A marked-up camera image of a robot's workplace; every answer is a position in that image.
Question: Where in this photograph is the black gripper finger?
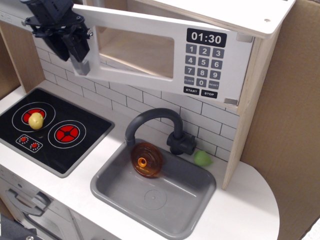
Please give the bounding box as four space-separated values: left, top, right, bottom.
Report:
62 33 90 63
43 34 70 62

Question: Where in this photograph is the dark grey toy faucet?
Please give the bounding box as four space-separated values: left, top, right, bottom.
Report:
124 107 197 156

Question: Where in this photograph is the grey toy sink basin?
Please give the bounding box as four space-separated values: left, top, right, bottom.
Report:
90 139 216 240

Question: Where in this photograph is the grey microwave door handle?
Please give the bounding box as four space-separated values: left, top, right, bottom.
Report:
70 54 90 76

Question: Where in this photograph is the brown cardboard panel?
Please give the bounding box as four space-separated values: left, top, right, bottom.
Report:
241 0 320 240

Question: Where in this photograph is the white toy microwave door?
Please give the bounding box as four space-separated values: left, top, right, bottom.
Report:
73 5 254 105

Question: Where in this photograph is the black toy stovetop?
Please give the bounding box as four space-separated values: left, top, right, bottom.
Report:
0 88 115 178

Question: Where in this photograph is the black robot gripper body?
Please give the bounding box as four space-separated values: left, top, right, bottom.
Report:
21 0 91 39

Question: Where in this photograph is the green toy pear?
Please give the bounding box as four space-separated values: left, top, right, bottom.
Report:
193 150 213 167

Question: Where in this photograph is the yellow toy potato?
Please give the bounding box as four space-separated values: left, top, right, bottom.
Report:
28 112 44 130

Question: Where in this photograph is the grey range hood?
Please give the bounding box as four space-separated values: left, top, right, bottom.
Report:
0 0 33 32

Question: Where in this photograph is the white toy oven front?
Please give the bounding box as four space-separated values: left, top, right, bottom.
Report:
0 166 113 240

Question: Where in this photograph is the wooden microwave cabinet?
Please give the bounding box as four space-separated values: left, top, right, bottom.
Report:
82 0 294 189

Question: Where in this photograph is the grey oven door handle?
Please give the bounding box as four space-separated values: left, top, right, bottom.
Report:
5 189 51 217

